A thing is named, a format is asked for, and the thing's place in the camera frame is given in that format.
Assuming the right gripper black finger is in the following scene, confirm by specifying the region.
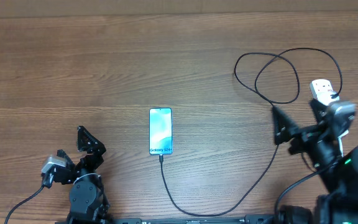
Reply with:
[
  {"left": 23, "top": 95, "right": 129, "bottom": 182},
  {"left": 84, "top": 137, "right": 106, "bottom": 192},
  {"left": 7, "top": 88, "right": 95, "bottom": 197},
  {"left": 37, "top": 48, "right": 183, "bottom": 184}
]
[
  {"left": 272, "top": 106, "right": 300, "bottom": 145},
  {"left": 309, "top": 99, "right": 328, "bottom": 124}
]

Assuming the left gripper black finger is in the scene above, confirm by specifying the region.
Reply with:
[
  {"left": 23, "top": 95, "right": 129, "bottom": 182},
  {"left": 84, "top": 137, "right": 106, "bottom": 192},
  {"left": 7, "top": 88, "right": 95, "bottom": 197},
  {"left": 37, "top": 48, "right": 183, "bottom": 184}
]
[
  {"left": 76, "top": 126, "right": 106, "bottom": 156},
  {"left": 57, "top": 149, "right": 75, "bottom": 170}
]

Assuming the black USB charger cable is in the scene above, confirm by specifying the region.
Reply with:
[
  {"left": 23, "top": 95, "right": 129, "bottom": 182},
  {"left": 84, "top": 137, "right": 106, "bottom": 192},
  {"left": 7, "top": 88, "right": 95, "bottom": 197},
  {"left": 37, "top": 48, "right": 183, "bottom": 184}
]
[{"left": 158, "top": 47, "right": 344, "bottom": 218}]

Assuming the Galaxy smartphone blue screen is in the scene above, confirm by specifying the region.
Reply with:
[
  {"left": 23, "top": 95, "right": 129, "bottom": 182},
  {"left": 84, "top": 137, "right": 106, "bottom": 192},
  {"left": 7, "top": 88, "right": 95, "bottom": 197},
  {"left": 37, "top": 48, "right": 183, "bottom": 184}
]
[{"left": 149, "top": 108, "right": 173, "bottom": 155}]

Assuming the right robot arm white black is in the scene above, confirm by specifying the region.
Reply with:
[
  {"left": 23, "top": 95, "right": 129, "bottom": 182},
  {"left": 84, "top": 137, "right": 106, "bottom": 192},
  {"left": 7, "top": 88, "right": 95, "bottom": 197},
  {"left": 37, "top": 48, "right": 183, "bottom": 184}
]
[{"left": 272, "top": 99, "right": 358, "bottom": 223}]

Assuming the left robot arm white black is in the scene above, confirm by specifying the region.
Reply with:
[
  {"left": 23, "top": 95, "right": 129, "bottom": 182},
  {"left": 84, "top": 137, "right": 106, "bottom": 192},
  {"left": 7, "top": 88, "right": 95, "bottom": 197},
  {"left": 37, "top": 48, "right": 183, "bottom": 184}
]
[{"left": 4, "top": 126, "right": 113, "bottom": 224}]

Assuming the white charger plug adapter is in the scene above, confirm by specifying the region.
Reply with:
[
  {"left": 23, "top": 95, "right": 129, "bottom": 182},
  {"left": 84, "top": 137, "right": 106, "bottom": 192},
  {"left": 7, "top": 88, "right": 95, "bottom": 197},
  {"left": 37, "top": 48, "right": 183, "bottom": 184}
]
[{"left": 313, "top": 91, "right": 340, "bottom": 106}]

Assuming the white power strip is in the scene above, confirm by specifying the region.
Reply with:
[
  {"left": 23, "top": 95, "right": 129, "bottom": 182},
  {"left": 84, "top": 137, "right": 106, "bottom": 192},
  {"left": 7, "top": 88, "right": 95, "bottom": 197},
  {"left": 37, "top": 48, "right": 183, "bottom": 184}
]
[{"left": 310, "top": 79, "right": 349, "bottom": 138}]

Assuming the white power strip cord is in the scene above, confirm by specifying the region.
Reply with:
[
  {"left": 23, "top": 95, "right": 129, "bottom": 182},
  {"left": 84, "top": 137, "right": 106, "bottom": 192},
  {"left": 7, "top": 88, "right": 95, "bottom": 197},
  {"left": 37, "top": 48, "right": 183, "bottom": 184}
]
[{"left": 337, "top": 136, "right": 345, "bottom": 158}]

